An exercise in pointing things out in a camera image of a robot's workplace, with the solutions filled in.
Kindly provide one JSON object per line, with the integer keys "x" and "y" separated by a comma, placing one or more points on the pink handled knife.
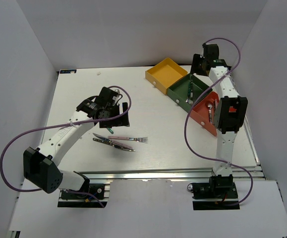
{"x": 106, "y": 139}

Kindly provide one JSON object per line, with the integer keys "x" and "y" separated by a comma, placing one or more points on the orange container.
{"x": 200, "y": 113}

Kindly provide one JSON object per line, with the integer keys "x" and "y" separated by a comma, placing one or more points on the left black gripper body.
{"x": 123, "y": 122}

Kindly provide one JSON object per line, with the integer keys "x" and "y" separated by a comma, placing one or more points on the dark handled knife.
{"x": 115, "y": 145}

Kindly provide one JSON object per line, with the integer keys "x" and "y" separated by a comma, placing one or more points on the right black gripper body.
{"x": 198, "y": 64}

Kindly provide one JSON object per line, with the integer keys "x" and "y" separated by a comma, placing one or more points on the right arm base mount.
{"x": 203, "y": 199}

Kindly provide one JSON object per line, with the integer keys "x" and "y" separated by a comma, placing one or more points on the pink handled fork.
{"x": 136, "y": 139}

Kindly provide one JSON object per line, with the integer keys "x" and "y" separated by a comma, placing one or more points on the dark handled fork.
{"x": 192, "y": 90}

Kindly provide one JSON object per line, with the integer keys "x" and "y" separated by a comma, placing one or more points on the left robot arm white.
{"x": 41, "y": 164}

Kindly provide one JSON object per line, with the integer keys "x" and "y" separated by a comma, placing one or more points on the dark handled spoon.
{"x": 210, "y": 111}

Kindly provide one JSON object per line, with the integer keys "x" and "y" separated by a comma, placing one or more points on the left blue table label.
{"x": 67, "y": 71}

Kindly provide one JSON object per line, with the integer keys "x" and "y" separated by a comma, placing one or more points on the yellow container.
{"x": 165, "y": 74}

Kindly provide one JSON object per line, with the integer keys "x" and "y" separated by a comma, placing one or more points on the green container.
{"x": 178, "y": 91}

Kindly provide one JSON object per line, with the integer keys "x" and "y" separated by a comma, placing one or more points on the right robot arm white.
{"x": 221, "y": 112}

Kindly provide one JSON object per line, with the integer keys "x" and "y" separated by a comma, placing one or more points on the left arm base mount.
{"x": 96, "y": 196}

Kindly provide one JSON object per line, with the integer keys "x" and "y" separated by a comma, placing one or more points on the green handled fork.
{"x": 189, "y": 92}

